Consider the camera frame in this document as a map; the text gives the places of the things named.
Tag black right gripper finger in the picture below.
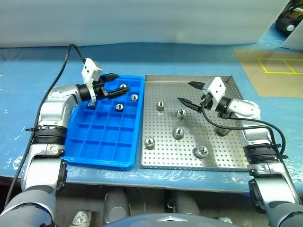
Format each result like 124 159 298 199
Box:
187 81 206 90
177 96 203 112

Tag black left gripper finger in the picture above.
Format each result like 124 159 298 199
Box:
105 87 131 99
105 73 119 83

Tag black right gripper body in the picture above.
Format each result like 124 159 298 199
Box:
200 88 214 110

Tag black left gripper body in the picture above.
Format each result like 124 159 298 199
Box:
93 74 107 98

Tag blue compartment tray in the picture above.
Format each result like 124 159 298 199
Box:
61 73 145 171

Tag blue plastic table film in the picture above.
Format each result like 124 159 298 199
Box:
0 44 303 194

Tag perforated metal tray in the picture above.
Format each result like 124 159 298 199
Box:
141 74 251 171

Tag white foam backdrop sheet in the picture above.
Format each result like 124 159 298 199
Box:
0 0 292 49

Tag brown cardboard mat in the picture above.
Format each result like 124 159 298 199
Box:
233 48 303 98

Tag grey rounded cylinder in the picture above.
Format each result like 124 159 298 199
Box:
174 190 202 216
104 189 130 224

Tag black wheeled device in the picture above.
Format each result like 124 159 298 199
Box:
274 0 303 36

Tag white panel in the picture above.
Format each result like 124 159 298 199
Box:
281 20 303 52

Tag white shoe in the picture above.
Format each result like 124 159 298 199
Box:
72 210 92 225
216 216 234 224

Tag blue-grey rounded shell with emblem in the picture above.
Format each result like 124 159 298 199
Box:
104 212 222 227

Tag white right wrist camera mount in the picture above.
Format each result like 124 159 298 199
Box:
203 76 227 112

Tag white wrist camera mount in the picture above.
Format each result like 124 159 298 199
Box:
81 58 103 103
203 76 227 112

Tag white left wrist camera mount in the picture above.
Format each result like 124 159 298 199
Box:
81 58 103 103

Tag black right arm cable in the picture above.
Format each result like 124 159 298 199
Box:
200 99 288 164

